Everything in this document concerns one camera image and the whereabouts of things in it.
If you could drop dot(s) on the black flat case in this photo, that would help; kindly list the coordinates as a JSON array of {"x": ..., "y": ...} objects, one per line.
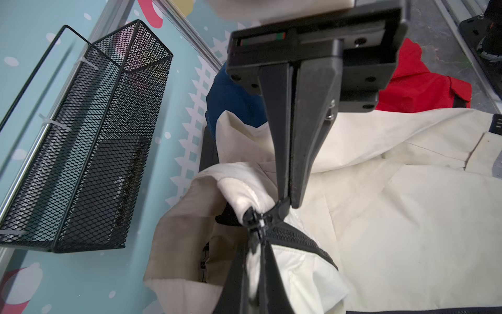
[{"x": 209, "y": 153}]

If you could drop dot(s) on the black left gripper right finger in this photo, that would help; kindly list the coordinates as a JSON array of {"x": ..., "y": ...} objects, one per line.
[{"x": 272, "y": 296}]

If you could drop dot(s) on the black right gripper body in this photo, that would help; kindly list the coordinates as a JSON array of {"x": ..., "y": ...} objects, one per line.
[{"x": 367, "y": 38}]

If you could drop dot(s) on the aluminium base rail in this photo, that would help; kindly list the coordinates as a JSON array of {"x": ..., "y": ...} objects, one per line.
[{"x": 468, "y": 24}]

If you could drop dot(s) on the cream beige jacket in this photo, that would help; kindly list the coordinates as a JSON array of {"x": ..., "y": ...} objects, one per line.
[{"x": 401, "y": 213}]

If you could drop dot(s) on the black wire mesh basket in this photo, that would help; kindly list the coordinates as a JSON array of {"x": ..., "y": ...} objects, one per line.
[{"x": 78, "y": 189}]

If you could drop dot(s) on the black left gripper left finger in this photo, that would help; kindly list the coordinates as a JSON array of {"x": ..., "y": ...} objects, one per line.
[{"x": 234, "y": 297}]

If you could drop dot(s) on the navy blue jacket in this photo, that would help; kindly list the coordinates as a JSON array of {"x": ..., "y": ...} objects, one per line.
[{"x": 226, "y": 95}]

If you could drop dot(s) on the red jacket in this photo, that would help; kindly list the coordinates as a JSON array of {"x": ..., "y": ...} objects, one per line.
[{"x": 414, "y": 88}]

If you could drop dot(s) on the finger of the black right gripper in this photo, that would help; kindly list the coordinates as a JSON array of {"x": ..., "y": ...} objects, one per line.
[
  {"x": 276, "y": 89},
  {"x": 317, "y": 91}
]

